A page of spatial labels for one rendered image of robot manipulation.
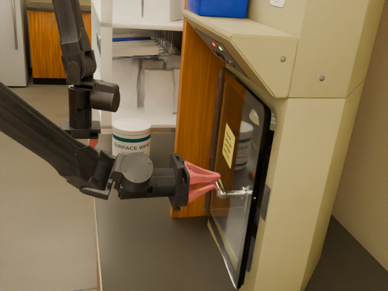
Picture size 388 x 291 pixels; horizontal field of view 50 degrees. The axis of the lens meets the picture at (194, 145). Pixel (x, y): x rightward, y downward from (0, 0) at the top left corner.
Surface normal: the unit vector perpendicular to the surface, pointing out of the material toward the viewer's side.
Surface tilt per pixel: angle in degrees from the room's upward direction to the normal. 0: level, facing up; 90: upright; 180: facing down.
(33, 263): 0
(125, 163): 44
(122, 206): 0
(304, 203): 90
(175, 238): 0
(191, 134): 90
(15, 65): 90
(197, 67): 90
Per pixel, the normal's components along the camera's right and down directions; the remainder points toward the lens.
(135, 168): 0.24, -0.38
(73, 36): -0.17, 0.09
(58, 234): 0.08, -0.91
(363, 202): -0.96, 0.03
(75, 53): -0.19, 0.31
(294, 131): 0.25, 0.40
